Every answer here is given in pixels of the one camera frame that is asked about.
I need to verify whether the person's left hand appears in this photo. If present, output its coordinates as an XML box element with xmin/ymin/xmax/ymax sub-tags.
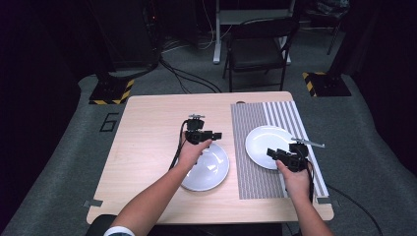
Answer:
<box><xmin>178</xmin><ymin>139</ymin><xmax>213</xmax><ymax>170</ymax></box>

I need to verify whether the white desk frame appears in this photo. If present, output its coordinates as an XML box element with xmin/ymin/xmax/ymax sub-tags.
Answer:
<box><xmin>212</xmin><ymin>0</ymin><xmax>297</xmax><ymax>65</ymax></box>

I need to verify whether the bundle of black floor cables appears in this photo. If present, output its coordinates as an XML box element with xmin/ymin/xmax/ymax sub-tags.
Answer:
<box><xmin>158</xmin><ymin>53</ymin><xmax>222</xmax><ymax>94</ymax></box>

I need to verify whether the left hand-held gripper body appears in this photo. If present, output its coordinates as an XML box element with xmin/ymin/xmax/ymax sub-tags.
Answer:
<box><xmin>184</xmin><ymin>113</ymin><xmax>209</xmax><ymax>146</ymax></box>

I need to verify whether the black equipment cabinet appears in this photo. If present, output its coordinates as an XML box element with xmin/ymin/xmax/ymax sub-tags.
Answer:
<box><xmin>106</xmin><ymin>0</ymin><xmax>162</xmax><ymax>73</ymax></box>

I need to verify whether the greyish white round plate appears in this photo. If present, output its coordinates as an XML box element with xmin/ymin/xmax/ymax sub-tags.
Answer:
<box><xmin>180</xmin><ymin>141</ymin><xmax>230</xmax><ymax>193</ymax></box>

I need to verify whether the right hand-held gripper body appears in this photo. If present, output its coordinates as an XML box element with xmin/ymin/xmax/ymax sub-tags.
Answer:
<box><xmin>277</xmin><ymin>137</ymin><xmax>326</xmax><ymax>173</ymax></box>

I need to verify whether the black folding chair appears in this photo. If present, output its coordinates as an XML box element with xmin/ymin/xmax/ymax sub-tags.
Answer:
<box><xmin>221</xmin><ymin>16</ymin><xmax>300</xmax><ymax>93</ymax></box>

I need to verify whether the yellow black striped stand base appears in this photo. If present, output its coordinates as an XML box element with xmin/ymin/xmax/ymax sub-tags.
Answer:
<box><xmin>302</xmin><ymin>71</ymin><xmax>352</xmax><ymax>98</ymax></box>
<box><xmin>88</xmin><ymin>78</ymin><xmax>136</xmax><ymax>106</ymax></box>

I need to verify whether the dark cluttered side table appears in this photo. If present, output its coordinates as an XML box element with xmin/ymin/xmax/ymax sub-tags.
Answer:
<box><xmin>303</xmin><ymin>0</ymin><xmax>351</xmax><ymax>56</ymax></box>

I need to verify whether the person's right hand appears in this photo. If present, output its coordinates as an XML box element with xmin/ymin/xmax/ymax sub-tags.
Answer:
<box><xmin>275</xmin><ymin>160</ymin><xmax>313</xmax><ymax>204</ymax></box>

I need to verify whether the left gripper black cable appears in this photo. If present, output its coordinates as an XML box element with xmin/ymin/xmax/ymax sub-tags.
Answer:
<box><xmin>168</xmin><ymin>119</ymin><xmax>191</xmax><ymax>171</ymax></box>

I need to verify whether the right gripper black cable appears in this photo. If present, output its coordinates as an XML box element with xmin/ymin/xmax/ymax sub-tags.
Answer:
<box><xmin>305</xmin><ymin>159</ymin><xmax>317</xmax><ymax>204</ymax></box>

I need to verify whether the grey tape piece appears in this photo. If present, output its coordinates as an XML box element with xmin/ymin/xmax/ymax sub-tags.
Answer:
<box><xmin>316</xmin><ymin>197</ymin><xmax>340</xmax><ymax>207</ymax></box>
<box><xmin>82</xmin><ymin>199</ymin><xmax>104</xmax><ymax>208</ymax></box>

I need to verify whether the black floor cable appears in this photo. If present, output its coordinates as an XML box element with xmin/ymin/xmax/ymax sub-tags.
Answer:
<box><xmin>326</xmin><ymin>184</ymin><xmax>384</xmax><ymax>236</ymax></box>

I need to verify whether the grey white striped placemat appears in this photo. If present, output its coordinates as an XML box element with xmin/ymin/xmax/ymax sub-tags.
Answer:
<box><xmin>230</xmin><ymin>100</ymin><xmax>329</xmax><ymax>201</ymax></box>

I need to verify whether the white blue sleeve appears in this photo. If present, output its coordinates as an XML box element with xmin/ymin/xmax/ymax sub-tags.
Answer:
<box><xmin>103</xmin><ymin>225</ymin><xmax>136</xmax><ymax>236</ymax></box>

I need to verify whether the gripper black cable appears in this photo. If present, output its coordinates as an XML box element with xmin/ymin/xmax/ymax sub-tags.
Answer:
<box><xmin>305</xmin><ymin>159</ymin><xmax>317</xmax><ymax>204</ymax></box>
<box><xmin>168</xmin><ymin>119</ymin><xmax>191</xmax><ymax>171</ymax></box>

